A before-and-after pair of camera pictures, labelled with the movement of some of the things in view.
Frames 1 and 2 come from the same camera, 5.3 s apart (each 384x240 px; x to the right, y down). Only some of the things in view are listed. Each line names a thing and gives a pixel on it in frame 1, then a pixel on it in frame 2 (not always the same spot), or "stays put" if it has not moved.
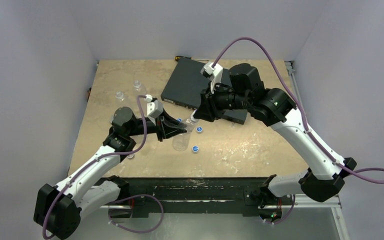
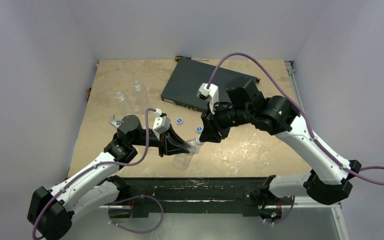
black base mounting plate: (144, 193) stays put
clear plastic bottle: (181, 142) → (181, 162)
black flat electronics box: (186, 85) stays put
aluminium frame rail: (301, 201) stays put
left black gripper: (166, 126) → (173, 138)
